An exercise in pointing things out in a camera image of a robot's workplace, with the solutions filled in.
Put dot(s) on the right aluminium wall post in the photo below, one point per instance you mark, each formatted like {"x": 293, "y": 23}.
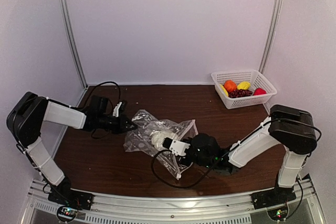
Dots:
{"x": 276, "y": 11}

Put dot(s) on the yellow fake banana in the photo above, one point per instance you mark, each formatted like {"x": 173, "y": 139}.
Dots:
{"x": 224, "y": 90}

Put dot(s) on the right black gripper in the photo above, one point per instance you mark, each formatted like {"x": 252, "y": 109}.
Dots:
{"x": 183, "y": 162}

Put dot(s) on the clear zip top bag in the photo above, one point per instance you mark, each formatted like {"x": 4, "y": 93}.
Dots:
{"x": 151, "y": 132}

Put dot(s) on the left aluminium wall post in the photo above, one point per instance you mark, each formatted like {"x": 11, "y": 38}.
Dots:
{"x": 72, "y": 42}

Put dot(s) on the aluminium wall post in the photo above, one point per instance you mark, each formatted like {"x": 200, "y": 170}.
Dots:
{"x": 72, "y": 42}
{"x": 276, "y": 11}

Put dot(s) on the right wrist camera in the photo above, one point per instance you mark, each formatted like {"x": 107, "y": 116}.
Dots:
{"x": 177, "y": 148}

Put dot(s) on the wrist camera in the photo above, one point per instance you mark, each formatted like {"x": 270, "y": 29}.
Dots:
{"x": 177, "y": 148}
{"x": 119, "y": 108}

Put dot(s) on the purple fake grapes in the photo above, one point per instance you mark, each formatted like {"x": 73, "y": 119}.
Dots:
{"x": 240, "y": 93}

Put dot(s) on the white plastic basket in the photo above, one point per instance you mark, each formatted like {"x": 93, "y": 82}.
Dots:
{"x": 256, "y": 80}

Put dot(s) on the aluminium front rail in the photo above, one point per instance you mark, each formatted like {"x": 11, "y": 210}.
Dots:
{"x": 232, "y": 208}

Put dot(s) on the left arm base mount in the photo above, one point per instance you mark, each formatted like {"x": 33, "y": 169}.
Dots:
{"x": 72, "y": 198}

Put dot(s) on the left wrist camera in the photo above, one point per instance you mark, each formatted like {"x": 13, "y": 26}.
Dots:
{"x": 119, "y": 108}

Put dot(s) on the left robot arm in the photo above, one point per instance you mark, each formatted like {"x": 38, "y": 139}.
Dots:
{"x": 27, "y": 117}

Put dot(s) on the white fake garlic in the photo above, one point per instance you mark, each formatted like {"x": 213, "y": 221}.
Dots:
{"x": 159, "y": 137}

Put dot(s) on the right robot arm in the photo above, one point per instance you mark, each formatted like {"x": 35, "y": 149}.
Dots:
{"x": 290, "y": 127}

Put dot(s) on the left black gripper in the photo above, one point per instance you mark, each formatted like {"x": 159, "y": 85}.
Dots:
{"x": 121, "y": 124}

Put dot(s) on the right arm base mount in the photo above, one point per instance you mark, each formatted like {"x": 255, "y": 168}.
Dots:
{"x": 272, "y": 197}

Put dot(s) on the orange fake fruit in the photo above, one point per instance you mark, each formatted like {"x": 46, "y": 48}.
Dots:
{"x": 230, "y": 86}

